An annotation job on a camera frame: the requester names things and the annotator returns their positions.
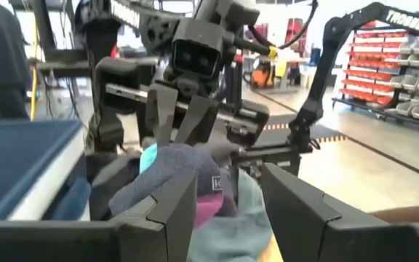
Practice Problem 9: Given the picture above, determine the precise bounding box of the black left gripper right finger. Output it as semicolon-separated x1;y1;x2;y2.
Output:
259;162;343;262

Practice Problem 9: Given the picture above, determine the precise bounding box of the navy white striped fabric bin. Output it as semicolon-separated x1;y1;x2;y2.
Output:
0;119;92;222

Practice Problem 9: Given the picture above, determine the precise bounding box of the orange machine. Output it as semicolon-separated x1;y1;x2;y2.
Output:
248;59;273;91

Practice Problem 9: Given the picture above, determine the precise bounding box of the shelf with red grey bins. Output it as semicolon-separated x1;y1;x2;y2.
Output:
331;20;419;129

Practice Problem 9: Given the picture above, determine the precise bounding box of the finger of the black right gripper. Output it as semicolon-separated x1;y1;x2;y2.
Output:
145;83;180;147
175;96;220;146

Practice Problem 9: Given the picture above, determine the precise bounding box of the black aluminium table frame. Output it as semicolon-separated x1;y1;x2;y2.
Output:
231;140;314;178

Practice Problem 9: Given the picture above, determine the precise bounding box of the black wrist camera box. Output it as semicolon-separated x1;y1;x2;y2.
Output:
170;28;222;80

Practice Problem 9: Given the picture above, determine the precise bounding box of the green sweatshirt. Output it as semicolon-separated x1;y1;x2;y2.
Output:
186;169;274;262

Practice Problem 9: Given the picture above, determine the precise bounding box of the yellow hose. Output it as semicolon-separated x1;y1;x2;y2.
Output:
29;14;39;122

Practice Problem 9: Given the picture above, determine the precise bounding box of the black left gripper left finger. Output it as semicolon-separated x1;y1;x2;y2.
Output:
109;165;200;262

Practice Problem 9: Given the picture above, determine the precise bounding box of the navy knit sock teal patch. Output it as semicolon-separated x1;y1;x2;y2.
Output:
108;141;246;220

